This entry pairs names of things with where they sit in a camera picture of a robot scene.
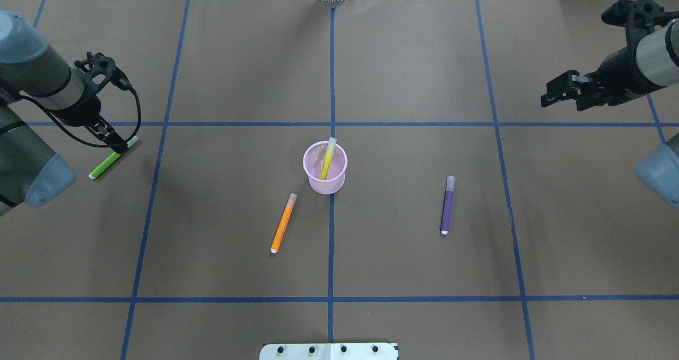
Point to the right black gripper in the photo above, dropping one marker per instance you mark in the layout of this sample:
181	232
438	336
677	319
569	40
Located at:
619	77

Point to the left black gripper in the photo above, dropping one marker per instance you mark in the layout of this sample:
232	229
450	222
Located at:
83	111

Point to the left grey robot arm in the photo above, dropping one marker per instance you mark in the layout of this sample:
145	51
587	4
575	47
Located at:
32	173

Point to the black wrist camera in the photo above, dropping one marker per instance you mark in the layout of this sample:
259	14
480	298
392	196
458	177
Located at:
639	18
99	70

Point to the purple marker pen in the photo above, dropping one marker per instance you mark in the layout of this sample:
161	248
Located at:
447	205

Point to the brown paper table cover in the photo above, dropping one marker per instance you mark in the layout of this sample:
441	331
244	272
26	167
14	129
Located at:
555	250

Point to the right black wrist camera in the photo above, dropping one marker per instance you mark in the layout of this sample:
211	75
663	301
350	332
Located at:
639	18

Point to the yellow marker pen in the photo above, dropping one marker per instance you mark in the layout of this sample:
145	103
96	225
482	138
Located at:
328	157

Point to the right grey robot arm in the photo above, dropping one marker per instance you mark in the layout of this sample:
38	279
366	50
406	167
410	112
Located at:
645	65

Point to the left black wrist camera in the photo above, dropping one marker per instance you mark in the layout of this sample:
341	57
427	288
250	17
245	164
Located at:
99	70

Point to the green marker pen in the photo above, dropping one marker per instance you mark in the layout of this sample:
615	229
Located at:
107	163

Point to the pink mesh pen holder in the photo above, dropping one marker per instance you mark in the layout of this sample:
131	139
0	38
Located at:
312	161

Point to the orange marker pen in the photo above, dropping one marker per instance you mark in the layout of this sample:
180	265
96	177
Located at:
283	223

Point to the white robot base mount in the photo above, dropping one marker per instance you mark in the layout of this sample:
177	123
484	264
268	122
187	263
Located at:
330	351

